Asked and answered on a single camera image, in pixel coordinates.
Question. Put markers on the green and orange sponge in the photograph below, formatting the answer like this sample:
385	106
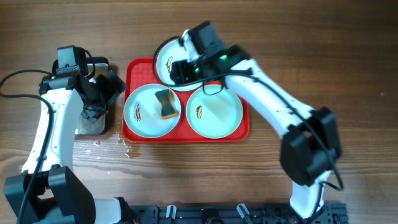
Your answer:
165	98

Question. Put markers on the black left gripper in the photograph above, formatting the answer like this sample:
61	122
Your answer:
101	92

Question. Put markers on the black water tray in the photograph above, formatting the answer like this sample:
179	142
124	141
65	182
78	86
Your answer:
93	119

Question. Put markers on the red plastic tray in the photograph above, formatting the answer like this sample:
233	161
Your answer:
138	73

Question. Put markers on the white plate back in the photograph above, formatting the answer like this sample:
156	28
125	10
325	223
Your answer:
168	53

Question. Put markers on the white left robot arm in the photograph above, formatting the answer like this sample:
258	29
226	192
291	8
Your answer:
47	191

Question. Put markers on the white plate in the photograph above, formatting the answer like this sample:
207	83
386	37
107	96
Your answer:
214	112
143	111
168	53

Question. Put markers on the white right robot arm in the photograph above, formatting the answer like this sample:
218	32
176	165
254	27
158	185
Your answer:
310	141

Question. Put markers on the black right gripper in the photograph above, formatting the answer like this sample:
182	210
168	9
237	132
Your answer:
185	74

